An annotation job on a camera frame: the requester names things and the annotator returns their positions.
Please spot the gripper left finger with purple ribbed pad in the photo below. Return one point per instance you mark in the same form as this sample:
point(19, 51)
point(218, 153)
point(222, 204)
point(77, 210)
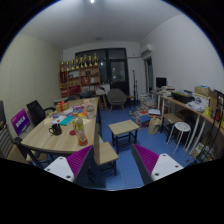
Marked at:
point(73, 167)

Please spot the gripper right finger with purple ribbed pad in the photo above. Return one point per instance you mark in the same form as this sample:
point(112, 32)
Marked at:
point(152, 166)

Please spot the wooden chair near table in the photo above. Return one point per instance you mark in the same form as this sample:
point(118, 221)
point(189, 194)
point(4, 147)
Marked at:
point(104, 155)

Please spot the long wooden table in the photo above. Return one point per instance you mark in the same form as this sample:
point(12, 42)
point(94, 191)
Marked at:
point(40, 139)

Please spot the beige tote bag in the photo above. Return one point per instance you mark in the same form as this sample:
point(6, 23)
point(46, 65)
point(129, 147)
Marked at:
point(154, 125)

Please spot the clear plastic drink bottle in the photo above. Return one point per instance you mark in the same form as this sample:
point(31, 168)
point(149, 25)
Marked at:
point(79, 129)

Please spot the black mug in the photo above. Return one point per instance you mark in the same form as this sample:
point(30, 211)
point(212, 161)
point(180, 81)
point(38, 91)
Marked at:
point(55, 129)

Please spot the small wooden side table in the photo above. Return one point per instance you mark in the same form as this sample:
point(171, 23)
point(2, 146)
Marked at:
point(123, 129)

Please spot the teal paper sheet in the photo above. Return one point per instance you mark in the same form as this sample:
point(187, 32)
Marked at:
point(66, 121)

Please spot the stack of books on floor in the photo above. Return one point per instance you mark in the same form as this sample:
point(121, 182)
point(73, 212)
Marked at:
point(146, 112)

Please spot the white round stool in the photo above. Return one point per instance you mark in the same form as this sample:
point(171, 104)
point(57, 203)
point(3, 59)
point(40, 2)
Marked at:
point(182, 128)

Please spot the clear glass jar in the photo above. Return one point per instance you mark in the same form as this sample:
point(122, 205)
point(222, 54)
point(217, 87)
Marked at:
point(90, 111)

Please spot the black office chair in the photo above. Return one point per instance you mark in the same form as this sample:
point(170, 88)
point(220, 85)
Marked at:
point(38, 114)

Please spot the black microphone stand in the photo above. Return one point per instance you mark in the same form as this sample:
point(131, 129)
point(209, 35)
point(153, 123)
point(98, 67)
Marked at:
point(134, 87)

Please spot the purple sign board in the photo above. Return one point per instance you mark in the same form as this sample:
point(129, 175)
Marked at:
point(20, 121)

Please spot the grey armchair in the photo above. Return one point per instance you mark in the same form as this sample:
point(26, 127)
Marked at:
point(116, 97)

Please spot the striped chair at left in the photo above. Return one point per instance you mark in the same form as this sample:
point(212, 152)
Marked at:
point(12, 149)

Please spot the black computer monitor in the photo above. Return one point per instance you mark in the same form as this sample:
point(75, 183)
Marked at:
point(160, 82)

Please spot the wooden trophy shelf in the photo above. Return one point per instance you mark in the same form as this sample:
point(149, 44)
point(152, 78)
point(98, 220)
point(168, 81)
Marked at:
point(80, 74)

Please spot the dark framed glass door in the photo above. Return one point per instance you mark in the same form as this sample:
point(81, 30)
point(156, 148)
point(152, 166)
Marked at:
point(113, 66)

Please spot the wall air conditioner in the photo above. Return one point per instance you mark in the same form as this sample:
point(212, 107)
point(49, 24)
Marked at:
point(145, 50)

